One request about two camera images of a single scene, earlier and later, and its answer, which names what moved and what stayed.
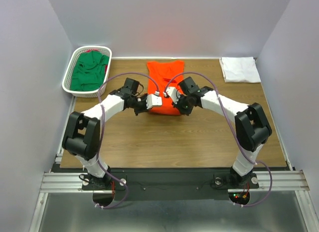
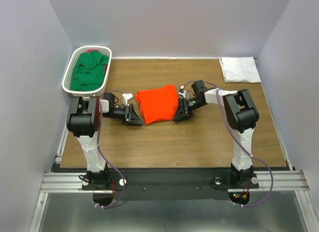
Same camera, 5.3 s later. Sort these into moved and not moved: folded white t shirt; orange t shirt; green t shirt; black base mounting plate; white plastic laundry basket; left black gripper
Moved: orange t shirt; left black gripper
Not moved: green t shirt; black base mounting plate; folded white t shirt; white plastic laundry basket
